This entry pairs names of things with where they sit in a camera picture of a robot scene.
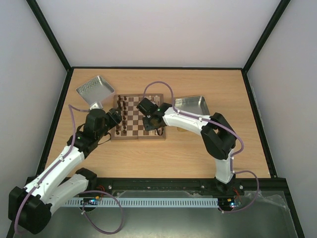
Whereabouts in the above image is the wooden chess board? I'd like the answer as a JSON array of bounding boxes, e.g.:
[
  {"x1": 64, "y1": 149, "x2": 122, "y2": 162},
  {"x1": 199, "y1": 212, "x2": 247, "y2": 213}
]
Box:
[{"x1": 110, "y1": 94, "x2": 166, "y2": 141}]

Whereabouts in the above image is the row of dark chess pieces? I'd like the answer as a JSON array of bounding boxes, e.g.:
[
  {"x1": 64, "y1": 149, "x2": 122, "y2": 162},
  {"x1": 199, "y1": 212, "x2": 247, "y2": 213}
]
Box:
[{"x1": 115, "y1": 95, "x2": 127, "y2": 136}]

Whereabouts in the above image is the silver embossed tin lid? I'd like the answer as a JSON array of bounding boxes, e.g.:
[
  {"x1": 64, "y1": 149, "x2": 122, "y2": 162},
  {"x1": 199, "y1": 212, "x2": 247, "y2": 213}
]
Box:
[{"x1": 76, "y1": 75, "x2": 115, "y2": 106}]

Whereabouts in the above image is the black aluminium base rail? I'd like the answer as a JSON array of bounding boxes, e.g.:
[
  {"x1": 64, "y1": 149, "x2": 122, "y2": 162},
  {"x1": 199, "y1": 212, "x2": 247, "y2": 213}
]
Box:
[{"x1": 24, "y1": 176, "x2": 288, "y2": 196}]

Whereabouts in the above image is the black enclosure frame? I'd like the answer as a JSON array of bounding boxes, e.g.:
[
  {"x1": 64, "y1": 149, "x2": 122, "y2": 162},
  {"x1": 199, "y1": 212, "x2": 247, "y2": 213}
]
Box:
[{"x1": 26, "y1": 0, "x2": 305, "y2": 238}]

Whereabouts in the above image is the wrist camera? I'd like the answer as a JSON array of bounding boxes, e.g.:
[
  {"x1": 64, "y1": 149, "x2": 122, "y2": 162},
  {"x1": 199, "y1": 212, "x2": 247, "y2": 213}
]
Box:
[
  {"x1": 89, "y1": 102, "x2": 103, "y2": 111},
  {"x1": 136, "y1": 98, "x2": 159, "y2": 117}
]

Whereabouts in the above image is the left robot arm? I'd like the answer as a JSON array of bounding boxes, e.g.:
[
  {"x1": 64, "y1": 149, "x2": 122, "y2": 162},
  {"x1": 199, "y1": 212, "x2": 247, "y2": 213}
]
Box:
[{"x1": 8, "y1": 109, "x2": 122, "y2": 235}]

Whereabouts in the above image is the light blue cable duct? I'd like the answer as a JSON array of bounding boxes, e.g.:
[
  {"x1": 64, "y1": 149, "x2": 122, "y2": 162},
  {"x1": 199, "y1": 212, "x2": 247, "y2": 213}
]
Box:
[{"x1": 63, "y1": 197, "x2": 218, "y2": 208}]

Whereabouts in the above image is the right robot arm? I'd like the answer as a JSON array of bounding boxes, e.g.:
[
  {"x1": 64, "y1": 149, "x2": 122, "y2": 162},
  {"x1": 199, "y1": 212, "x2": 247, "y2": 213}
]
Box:
[{"x1": 137, "y1": 98, "x2": 236, "y2": 194}]

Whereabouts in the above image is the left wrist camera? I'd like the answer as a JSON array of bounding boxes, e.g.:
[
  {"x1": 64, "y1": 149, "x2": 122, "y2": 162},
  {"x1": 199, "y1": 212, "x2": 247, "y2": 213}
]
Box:
[{"x1": 89, "y1": 102, "x2": 103, "y2": 111}]

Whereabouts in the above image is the gold tin box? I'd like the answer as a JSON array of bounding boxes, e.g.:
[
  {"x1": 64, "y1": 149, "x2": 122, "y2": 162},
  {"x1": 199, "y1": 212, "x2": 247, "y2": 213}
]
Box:
[{"x1": 173, "y1": 95, "x2": 211, "y2": 133}]

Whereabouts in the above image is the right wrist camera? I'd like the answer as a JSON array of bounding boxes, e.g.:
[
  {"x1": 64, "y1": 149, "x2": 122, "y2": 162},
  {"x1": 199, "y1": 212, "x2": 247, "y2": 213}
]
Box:
[{"x1": 136, "y1": 98, "x2": 159, "y2": 117}]

